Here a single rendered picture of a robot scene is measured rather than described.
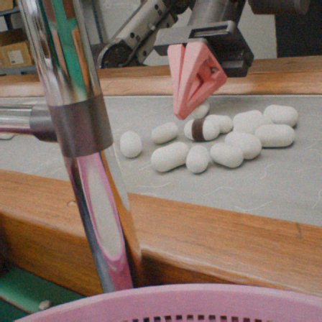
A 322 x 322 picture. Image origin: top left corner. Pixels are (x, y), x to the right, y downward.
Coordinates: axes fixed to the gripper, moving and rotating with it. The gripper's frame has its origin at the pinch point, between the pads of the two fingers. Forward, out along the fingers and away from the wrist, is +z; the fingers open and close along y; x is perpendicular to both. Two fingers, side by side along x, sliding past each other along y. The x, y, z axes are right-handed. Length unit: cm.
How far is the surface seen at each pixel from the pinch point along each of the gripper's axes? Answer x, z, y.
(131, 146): -5.3, 7.1, 0.1
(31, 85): 9.5, -10.8, -47.1
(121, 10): 127, -156, -188
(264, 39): 151, -138, -82
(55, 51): -25.2, 12.3, 14.0
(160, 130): -2.8, 4.0, 0.7
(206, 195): -6.9, 11.2, 10.7
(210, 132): -1.6, 3.3, 5.6
